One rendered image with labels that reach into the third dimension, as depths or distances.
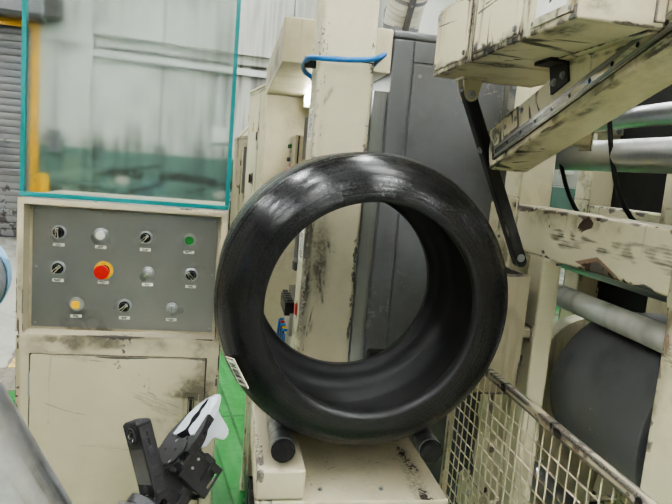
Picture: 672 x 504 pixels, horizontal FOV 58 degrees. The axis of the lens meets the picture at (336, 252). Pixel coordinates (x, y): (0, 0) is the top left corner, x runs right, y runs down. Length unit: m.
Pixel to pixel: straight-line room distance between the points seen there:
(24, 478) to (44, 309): 1.19
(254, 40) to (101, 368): 8.86
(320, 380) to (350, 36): 0.77
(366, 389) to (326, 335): 0.17
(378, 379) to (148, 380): 0.72
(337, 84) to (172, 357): 0.91
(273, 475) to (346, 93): 0.83
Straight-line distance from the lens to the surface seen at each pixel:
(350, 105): 1.44
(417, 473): 1.35
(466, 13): 1.32
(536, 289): 1.58
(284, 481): 1.19
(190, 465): 1.02
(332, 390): 1.40
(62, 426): 1.94
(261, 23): 10.46
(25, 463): 0.74
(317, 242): 1.43
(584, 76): 1.15
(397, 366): 1.42
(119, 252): 1.82
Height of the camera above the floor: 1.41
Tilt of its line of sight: 8 degrees down
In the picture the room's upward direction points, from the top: 5 degrees clockwise
